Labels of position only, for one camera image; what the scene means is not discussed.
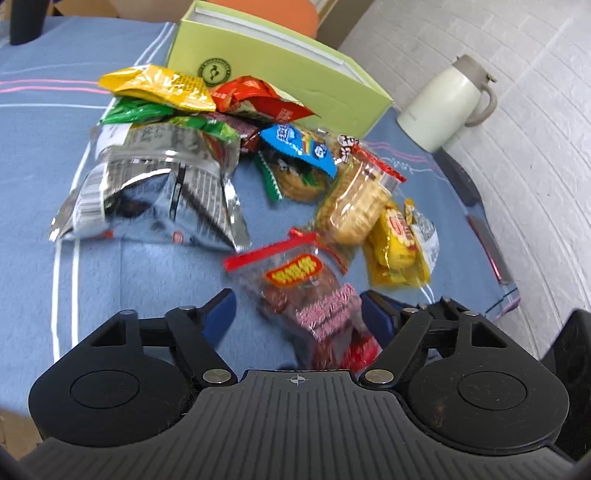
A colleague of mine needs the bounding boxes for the red dates snack packet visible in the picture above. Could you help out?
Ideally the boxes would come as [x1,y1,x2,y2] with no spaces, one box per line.
[223,233,381,373]

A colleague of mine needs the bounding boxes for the yellow chip packet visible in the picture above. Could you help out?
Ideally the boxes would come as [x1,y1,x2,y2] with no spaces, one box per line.
[363,201,433,288]

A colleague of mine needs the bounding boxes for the small silver yellow packet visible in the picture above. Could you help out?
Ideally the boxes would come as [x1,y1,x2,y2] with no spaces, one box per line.
[405,198,440,274]

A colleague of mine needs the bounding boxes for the blue striped tablecloth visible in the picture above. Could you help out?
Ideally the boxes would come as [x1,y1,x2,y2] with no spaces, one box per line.
[1,17,520,416]

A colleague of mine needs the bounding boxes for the clear cracker packet red ends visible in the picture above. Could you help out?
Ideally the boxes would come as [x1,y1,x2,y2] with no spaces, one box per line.
[315,136,406,247]

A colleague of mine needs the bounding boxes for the large silver snack bag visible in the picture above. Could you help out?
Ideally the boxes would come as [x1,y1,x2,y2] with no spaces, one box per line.
[49,119,252,252]

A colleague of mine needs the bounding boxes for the green biscuit packet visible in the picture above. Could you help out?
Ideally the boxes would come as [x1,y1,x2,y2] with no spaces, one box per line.
[253,152,331,204]

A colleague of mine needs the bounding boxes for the blue cookie packet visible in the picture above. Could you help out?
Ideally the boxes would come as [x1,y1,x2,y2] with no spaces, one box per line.
[259,124,338,178]

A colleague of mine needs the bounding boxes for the green pea snack packet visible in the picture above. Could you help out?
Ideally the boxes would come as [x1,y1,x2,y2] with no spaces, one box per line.
[169,112,260,153]

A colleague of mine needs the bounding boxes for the cream thermos jug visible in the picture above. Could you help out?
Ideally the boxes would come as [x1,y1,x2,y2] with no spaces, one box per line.
[397,55,498,153]

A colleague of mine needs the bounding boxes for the green snack bag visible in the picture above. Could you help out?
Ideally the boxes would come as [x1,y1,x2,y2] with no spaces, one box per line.
[99,97,176,125]

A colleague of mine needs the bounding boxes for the red snack bag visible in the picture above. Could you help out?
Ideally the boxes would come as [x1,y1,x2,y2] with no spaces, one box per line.
[211,75,315,124]

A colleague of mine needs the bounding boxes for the yellow snack bag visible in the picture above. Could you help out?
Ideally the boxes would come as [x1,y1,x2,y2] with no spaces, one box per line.
[98,64,216,113]

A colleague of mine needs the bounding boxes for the green cardboard box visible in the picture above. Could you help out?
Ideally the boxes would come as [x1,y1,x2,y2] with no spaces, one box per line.
[166,1,393,138]

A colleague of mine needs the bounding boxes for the orange chair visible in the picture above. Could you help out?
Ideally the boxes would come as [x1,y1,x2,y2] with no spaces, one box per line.
[212,0,320,39]

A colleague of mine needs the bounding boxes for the black cup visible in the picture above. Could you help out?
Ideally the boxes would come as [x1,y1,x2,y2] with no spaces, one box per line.
[10,0,50,46]

